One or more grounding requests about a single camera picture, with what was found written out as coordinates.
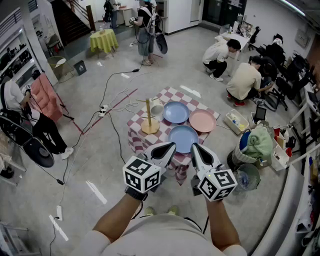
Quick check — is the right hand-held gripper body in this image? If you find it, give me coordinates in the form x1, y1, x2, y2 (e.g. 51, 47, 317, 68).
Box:
191, 163, 238, 202

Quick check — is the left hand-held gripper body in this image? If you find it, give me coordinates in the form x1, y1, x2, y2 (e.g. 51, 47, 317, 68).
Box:
122, 152, 168, 195

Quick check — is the blue plate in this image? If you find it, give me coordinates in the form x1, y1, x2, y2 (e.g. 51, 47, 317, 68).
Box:
162, 101, 190, 125
167, 124, 200, 154

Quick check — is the pink plate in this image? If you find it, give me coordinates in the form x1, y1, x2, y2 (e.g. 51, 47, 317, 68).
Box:
188, 108, 217, 133

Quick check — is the person's right forearm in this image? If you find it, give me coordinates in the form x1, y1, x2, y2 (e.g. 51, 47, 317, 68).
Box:
204, 198, 242, 253

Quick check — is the person's left forearm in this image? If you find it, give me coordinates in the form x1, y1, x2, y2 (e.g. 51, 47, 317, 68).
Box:
92, 192, 148, 244

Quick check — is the black wrist band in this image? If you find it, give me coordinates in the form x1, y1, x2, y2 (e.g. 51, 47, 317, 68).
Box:
124, 186, 149, 202

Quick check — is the wooden mug stand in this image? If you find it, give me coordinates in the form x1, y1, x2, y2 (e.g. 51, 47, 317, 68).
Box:
136, 97, 161, 135

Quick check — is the striped laundry basket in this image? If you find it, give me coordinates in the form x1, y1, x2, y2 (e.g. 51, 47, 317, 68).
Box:
226, 129, 273, 171

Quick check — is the white storage box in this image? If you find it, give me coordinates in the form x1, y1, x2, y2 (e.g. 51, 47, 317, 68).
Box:
223, 109, 250, 136

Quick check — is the blue cloth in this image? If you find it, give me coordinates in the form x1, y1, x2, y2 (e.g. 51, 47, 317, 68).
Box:
238, 131, 252, 152

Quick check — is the white mug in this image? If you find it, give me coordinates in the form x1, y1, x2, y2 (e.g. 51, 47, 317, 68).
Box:
149, 98, 165, 117

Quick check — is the green towel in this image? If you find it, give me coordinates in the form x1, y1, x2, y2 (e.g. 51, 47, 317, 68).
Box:
241, 126, 274, 161

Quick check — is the pink white checkered tablecloth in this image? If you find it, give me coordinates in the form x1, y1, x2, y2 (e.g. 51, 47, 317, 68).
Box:
126, 86, 221, 187

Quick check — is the small white box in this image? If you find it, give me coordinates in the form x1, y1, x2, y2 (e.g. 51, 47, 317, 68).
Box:
249, 112, 268, 130

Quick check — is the black tablet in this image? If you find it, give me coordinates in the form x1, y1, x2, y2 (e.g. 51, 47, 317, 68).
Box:
254, 103, 268, 123

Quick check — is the person's white t-shirt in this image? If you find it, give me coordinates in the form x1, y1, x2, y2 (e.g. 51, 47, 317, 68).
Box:
74, 213, 253, 256

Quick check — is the white plastic bin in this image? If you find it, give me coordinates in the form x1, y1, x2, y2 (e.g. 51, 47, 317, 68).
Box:
271, 144, 292, 172

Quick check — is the white curved counter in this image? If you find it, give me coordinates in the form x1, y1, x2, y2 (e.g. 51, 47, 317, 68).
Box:
251, 142, 320, 256

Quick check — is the black office chair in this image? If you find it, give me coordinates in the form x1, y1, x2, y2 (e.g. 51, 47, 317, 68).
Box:
284, 53, 317, 85
264, 76, 298, 112
259, 34, 287, 66
248, 26, 262, 52

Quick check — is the black oval pack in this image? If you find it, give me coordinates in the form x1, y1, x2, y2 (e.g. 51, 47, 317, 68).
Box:
23, 137, 55, 169
154, 32, 169, 55

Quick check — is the dark grey waste bin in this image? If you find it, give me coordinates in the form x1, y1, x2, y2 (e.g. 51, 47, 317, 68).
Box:
73, 59, 88, 76

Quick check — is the yellow-green round tablecloth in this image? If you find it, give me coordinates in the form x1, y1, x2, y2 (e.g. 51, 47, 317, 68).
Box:
89, 28, 120, 55

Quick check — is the white table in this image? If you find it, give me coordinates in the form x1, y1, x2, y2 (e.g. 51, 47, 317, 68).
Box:
218, 31, 252, 76

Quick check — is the pink fabric chair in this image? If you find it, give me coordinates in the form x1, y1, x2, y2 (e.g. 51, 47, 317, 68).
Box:
31, 73, 64, 123

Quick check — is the white cabinet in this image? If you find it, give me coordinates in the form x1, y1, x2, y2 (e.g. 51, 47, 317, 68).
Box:
117, 6, 133, 26

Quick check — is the white door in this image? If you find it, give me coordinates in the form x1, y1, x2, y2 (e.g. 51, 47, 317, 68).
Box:
189, 0, 202, 24

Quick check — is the dark glass door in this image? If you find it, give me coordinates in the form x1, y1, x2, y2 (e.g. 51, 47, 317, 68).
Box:
201, 0, 247, 28

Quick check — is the dark staircase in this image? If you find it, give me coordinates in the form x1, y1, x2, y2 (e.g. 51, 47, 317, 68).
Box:
51, 0, 96, 47

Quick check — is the fluorescent ceiling light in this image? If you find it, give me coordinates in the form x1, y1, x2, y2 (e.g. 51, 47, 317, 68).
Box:
281, 0, 307, 17

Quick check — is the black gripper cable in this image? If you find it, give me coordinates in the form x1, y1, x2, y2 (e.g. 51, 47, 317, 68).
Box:
129, 199, 145, 221
183, 216, 210, 235

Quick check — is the white cable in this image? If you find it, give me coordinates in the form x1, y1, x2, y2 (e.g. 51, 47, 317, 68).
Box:
104, 71, 153, 115

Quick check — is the black cable with adapter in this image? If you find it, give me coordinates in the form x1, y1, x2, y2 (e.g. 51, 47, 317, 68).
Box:
99, 67, 141, 108

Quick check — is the wire frame bin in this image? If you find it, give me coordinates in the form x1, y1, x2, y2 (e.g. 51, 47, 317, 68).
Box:
46, 56, 76, 84

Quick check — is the grey wall panel box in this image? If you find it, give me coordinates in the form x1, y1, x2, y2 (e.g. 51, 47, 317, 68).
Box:
294, 28, 312, 48

